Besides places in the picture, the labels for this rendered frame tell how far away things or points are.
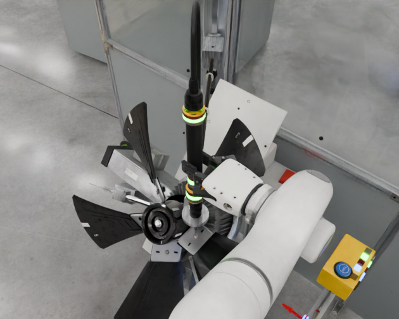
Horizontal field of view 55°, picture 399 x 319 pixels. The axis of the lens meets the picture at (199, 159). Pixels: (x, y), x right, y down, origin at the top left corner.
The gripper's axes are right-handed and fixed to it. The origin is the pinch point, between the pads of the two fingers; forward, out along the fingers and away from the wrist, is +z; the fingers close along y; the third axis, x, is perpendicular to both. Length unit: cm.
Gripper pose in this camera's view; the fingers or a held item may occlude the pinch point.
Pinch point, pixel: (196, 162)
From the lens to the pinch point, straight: 84.4
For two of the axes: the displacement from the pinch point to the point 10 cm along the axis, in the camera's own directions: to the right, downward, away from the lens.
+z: -7.6, -4.8, 4.3
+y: 6.4, -5.7, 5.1
